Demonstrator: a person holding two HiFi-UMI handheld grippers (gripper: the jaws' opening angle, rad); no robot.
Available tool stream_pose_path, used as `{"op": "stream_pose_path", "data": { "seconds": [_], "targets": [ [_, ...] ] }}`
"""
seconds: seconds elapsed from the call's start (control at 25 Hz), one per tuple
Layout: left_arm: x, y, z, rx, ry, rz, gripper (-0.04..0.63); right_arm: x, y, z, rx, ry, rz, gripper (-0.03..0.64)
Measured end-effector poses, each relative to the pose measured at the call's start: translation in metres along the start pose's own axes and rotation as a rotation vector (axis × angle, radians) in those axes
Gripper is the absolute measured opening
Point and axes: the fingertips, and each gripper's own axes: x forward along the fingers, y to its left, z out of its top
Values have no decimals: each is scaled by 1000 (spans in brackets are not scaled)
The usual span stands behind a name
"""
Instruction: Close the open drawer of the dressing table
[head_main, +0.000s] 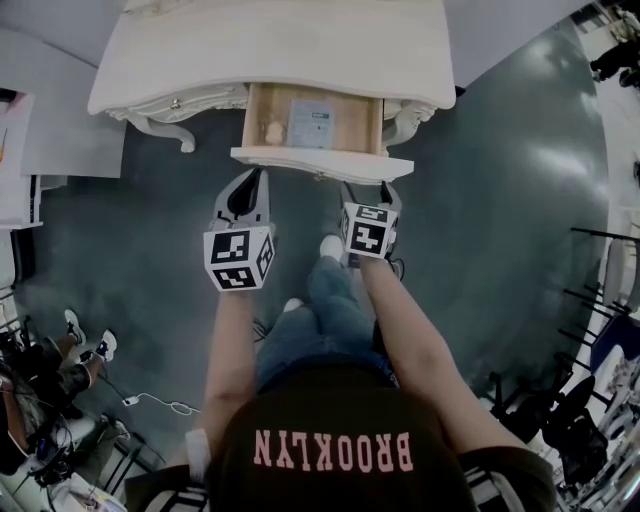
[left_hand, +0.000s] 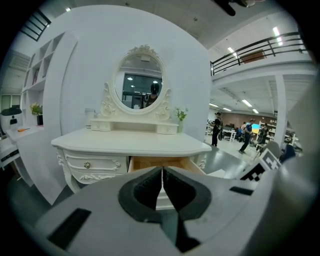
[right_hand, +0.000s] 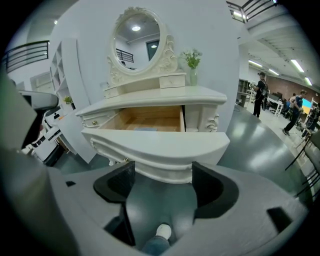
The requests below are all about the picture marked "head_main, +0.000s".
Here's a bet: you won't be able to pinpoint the cream ornate dressing table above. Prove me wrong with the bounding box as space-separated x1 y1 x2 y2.
86 0 458 154

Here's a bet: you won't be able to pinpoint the pale paper booklet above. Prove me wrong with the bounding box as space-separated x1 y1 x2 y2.
288 98 336 150

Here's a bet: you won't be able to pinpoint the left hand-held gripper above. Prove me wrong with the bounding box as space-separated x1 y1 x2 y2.
203 167 278 294

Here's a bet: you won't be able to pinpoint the thin white cable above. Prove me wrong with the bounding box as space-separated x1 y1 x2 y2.
137 391 202 416

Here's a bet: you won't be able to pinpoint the blue chair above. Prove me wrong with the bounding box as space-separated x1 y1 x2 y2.
588 311 640 375

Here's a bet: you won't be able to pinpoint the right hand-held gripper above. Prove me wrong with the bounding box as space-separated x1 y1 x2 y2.
340 180 402 269

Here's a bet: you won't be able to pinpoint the person's dark printed t-shirt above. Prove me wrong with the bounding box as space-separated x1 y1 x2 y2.
124 355 557 512

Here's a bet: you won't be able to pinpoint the black office chair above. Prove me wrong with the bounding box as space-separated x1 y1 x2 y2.
487 358 612 482

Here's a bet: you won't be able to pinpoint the person's left forearm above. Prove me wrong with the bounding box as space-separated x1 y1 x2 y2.
201 287 267 444

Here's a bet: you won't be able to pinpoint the large cream drawer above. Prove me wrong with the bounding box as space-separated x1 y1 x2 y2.
229 81 416 187

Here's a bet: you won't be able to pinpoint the small cream drawer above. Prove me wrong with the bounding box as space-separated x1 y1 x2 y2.
113 83 248 122

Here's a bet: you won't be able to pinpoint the small beige item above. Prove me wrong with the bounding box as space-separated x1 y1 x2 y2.
264 119 287 148

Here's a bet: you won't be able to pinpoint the person's blue jeans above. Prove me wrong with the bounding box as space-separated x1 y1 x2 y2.
256 255 397 392

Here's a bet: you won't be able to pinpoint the person's right forearm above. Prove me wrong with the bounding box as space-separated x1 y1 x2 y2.
356 257 527 457

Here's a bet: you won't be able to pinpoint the white fabric piece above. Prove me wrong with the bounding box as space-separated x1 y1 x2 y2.
184 427 212 482

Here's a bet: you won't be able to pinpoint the grey chair with black legs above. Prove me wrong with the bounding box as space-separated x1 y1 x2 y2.
569 226 640 314

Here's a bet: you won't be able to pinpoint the white shelf cabinet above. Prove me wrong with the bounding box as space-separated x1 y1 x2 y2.
0 88 127 230

